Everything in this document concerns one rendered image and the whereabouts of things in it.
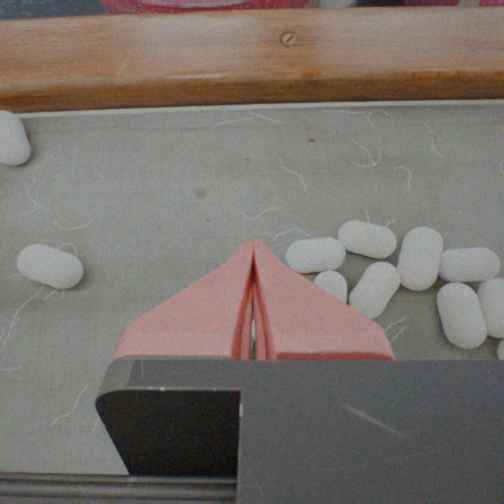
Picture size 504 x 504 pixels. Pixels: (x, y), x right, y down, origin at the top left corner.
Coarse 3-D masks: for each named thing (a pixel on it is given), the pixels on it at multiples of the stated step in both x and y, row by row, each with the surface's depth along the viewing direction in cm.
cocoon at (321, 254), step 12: (300, 240) 19; (312, 240) 18; (324, 240) 18; (336, 240) 18; (288, 252) 18; (300, 252) 18; (312, 252) 18; (324, 252) 18; (336, 252) 18; (288, 264) 19; (300, 264) 18; (312, 264) 18; (324, 264) 18; (336, 264) 18
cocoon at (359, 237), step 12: (348, 228) 18; (360, 228) 18; (372, 228) 18; (384, 228) 18; (348, 240) 18; (360, 240) 18; (372, 240) 18; (384, 240) 18; (360, 252) 19; (372, 252) 18; (384, 252) 18
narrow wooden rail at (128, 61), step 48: (0, 48) 20; (48, 48) 20; (96, 48) 20; (144, 48) 20; (192, 48) 20; (240, 48) 20; (288, 48) 20; (336, 48) 20; (384, 48) 20; (432, 48) 20; (480, 48) 20; (0, 96) 20; (48, 96) 21; (96, 96) 21; (144, 96) 21; (192, 96) 21; (240, 96) 21; (288, 96) 21; (336, 96) 22; (384, 96) 22; (432, 96) 22; (480, 96) 22
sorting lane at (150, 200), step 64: (64, 128) 22; (128, 128) 22; (192, 128) 22; (256, 128) 22; (320, 128) 22; (384, 128) 22; (448, 128) 22; (0, 192) 21; (64, 192) 21; (128, 192) 21; (192, 192) 21; (256, 192) 21; (320, 192) 21; (384, 192) 21; (448, 192) 21; (0, 256) 20; (128, 256) 20; (192, 256) 20; (0, 320) 19; (64, 320) 19; (128, 320) 19; (384, 320) 19; (0, 384) 18; (64, 384) 18; (0, 448) 17; (64, 448) 17
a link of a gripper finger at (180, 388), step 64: (192, 320) 6; (128, 384) 5; (192, 384) 5; (256, 384) 5; (320, 384) 5; (384, 384) 5; (448, 384) 5; (128, 448) 6; (192, 448) 6; (256, 448) 4; (320, 448) 4; (384, 448) 4; (448, 448) 4
